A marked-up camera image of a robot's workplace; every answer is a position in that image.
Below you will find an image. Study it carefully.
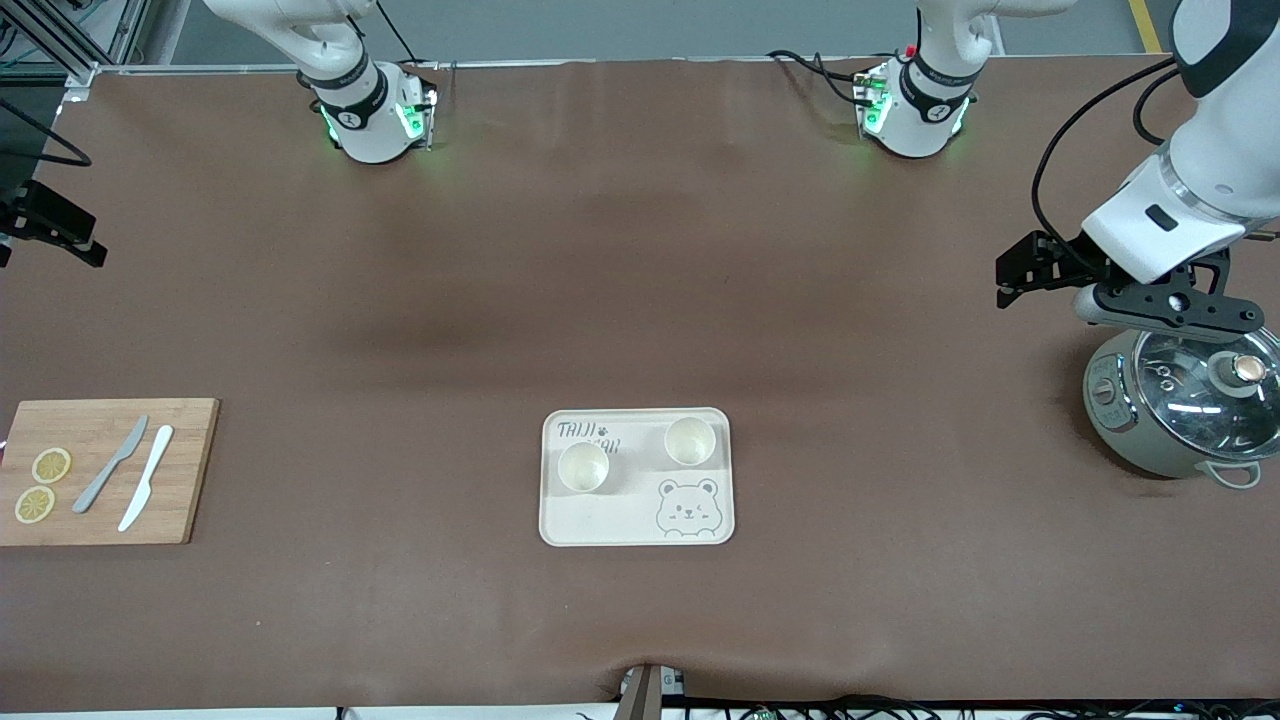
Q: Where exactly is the white plastic cup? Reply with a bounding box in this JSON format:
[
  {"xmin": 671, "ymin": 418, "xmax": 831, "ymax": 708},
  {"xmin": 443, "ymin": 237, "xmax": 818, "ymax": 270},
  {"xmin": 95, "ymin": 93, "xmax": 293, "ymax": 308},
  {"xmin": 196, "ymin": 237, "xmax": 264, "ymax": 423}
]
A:
[
  {"xmin": 557, "ymin": 441, "xmax": 611, "ymax": 493},
  {"xmin": 664, "ymin": 416, "xmax": 717, "ymax": 467}
]

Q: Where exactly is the glass pot lid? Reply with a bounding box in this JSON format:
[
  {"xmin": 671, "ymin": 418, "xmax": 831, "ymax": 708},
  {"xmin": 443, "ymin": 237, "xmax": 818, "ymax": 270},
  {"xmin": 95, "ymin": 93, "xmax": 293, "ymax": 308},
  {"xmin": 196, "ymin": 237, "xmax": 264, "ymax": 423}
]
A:
[{"xmin": 1135, "ymin": 325, "xmax": 1280, "ymax": 463}]

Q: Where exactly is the grey-green cooking pot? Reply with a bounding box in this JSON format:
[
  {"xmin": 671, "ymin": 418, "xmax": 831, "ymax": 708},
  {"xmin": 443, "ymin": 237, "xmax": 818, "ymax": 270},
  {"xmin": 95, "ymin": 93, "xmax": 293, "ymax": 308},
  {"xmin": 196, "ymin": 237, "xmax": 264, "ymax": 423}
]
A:
[{"xmin": 1083, "ymin": 325, "xmax": 1280, "ymax": 490}]

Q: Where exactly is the grey plastic knife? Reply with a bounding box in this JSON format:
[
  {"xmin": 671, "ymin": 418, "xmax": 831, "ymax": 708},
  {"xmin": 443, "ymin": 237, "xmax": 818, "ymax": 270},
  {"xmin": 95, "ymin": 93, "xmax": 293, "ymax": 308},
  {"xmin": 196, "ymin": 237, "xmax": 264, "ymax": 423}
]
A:
[{"xmin": 72, "ymin": 415, "xmax": 150, "ymax": 515}]

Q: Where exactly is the white plastic knife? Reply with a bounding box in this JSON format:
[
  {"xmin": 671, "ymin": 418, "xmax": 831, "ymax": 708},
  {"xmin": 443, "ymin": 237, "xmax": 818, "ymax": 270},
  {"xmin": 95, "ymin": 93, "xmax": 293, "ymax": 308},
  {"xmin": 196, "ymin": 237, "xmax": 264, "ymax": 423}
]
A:
[{"xmin": 118, "ymin": 425, "xmax": 175, "ymax": 533}]

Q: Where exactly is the wooden cutting board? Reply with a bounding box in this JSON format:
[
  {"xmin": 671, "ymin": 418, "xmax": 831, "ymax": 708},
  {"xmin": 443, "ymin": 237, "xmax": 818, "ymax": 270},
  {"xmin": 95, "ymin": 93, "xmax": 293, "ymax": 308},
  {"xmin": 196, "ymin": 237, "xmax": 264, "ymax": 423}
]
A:
[{"xmin": 0, "ymin": 398, "xmax": 220, "ymax": 546}]

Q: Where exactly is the white tray with bear print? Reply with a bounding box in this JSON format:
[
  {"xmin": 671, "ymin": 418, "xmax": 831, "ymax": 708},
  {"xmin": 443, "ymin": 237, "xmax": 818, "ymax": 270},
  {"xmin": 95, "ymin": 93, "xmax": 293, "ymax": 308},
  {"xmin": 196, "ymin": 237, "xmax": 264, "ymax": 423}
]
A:
[{"xmin": 539, "ymin": 407, "xmax": 736, "ymax": 548}]

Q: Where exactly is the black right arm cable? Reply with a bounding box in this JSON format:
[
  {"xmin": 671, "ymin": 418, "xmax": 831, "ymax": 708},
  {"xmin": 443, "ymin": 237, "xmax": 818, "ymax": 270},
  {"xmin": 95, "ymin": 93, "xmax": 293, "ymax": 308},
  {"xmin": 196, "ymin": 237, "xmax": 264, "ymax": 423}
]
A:
[{"xmin": 0, "ymin": 98, "xmax": 93, "ymax": 168}]

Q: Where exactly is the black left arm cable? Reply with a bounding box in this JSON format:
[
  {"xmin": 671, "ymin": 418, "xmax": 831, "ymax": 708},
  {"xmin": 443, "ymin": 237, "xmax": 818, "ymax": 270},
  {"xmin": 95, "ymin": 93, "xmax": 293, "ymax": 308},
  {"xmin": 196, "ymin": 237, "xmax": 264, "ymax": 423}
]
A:
[{"xmin": 1033, "ymin": 58, "xmax": 1183, "ymax": 251}]

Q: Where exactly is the aluminium frame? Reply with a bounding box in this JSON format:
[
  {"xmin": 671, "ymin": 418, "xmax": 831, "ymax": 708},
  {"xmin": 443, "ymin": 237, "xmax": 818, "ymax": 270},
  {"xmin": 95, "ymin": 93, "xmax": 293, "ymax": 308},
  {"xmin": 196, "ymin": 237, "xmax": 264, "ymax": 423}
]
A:
[{"xmin": 0, "ymin": 0, "xmax": 153, "ymax": 87}]

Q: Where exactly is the black cable at arm base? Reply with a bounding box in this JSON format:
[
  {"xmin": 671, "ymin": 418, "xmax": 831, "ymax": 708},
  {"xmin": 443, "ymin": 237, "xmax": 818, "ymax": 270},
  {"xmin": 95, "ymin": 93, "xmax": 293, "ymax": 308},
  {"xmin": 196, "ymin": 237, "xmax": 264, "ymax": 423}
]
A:
[{"xmin": 767, "ymin": 49, "xmax": 863, "ymax": 107}]

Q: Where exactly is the grey metal bracket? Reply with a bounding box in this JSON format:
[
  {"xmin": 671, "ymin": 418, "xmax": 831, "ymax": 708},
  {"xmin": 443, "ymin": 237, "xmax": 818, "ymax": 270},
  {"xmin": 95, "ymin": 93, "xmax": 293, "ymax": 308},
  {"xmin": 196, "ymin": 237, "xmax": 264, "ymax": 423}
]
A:
[{"xmin": 618, "ymin": 663, "xmax": 688, "ymax": 720}]

